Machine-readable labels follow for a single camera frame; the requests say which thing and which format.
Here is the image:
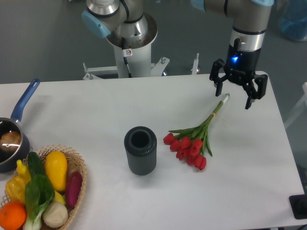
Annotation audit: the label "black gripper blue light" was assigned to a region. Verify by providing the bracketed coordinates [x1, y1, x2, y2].
[209, 38, 268, 110]

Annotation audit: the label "red tulip bouquet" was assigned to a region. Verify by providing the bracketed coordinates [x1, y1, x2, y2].
[163, 93, 230, 171]

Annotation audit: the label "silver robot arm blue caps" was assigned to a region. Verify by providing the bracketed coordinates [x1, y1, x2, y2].
[82, 0, 273, 109]

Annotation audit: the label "blue translucent container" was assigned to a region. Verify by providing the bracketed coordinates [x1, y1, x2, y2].
[278, 0, 307, 42]

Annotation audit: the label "dark grey ribbed vase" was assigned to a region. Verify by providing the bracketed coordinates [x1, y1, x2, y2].
[124, 126, 157, 176]

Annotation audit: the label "black device at table edge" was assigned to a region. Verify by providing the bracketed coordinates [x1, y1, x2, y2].
[289, 195, 307, 219]

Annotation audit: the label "woven wicker basket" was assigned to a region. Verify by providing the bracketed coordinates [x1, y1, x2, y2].
[0, 145, 87, 230]

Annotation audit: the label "purple eggplant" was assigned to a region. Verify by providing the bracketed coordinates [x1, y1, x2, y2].
[65, 171, 83, 208]

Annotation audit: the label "yellow squash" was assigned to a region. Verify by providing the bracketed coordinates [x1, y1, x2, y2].
[45, 151, 68, 192]

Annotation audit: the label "dark green cucumber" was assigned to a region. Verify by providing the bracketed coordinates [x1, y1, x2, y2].
[27, 151, 46, 177]

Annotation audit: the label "green bok choy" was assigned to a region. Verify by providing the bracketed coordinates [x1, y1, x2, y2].
[23, 174, 55, 230]

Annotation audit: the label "bread roll in pan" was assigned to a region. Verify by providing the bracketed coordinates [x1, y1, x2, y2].
[0, 131, 21, 152]

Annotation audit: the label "yellow bell pepper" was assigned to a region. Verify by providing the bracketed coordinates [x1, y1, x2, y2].
[5, 176, 26, 205]

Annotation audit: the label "orange fruit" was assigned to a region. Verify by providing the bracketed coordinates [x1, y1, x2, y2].
[0, 202, 26, 230]

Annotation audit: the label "white frame at right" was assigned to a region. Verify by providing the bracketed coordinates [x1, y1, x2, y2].
[283, 82, 307, 129]

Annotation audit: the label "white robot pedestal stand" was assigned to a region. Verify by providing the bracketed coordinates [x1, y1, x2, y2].
[82, 11, 170, 78]

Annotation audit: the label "black cable on pedestal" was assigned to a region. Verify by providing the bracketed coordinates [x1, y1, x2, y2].
[120, 37, 133, 78]

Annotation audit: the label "blue handled saucepan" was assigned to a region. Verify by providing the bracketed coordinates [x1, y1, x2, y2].
[0, 79, 40, 173]

